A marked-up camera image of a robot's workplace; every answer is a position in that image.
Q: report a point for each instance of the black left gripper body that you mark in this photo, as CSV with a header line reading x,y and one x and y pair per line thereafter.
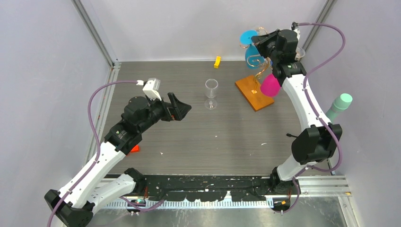
x,y
163,112

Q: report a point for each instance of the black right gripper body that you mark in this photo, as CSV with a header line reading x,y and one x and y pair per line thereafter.
x,y
274,54

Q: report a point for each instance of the blue wine glass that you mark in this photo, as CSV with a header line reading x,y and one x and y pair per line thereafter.
x,y
252,57

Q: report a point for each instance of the clear wine glass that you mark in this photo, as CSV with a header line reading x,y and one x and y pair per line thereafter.
x,y
211,86

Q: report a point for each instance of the pink wine glass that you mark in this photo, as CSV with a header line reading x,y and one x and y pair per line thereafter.
x,y
270,86

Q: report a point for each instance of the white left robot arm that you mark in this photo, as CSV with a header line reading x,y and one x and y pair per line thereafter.
x,y
79,200

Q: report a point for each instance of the clear glass on rack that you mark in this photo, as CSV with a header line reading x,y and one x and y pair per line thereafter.
x,y
300,53

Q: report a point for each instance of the red toy block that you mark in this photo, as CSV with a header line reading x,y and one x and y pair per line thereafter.
x,y
135,149

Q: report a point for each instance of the yellow toy block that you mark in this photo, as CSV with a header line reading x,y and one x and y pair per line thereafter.
x,y
217,62

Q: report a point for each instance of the mint green microphone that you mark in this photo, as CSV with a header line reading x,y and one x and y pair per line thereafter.
x,y
339,105

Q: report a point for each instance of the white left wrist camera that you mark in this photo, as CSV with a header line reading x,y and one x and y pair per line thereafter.
x,y
150,88

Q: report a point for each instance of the gold wire glass rack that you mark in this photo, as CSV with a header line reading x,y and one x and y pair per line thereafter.
x,y
250,86

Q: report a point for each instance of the aluminium frame rail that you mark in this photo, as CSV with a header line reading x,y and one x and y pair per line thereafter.
x,y
92,23

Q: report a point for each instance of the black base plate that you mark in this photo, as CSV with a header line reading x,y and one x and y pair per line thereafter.
x,y
206,188

